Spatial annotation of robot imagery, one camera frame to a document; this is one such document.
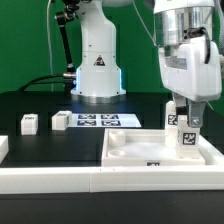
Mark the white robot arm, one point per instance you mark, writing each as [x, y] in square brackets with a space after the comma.
[175, 22]

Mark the white square table top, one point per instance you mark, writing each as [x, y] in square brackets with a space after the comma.
[141, 147]

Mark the white front fence bar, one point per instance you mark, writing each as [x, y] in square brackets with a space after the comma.
[110, 179]

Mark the white fence piece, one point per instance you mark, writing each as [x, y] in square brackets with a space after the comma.
[211, 155]
[4, 148]

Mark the apriltag base marker sheet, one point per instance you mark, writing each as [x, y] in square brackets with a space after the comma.
[104, 120]

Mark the white left fence piece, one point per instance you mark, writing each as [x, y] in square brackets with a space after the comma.
[4, 148]

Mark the white right fence piece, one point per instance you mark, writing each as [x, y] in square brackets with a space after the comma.
[211, 155]

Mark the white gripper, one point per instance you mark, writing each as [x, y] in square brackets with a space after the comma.
[187, 74]

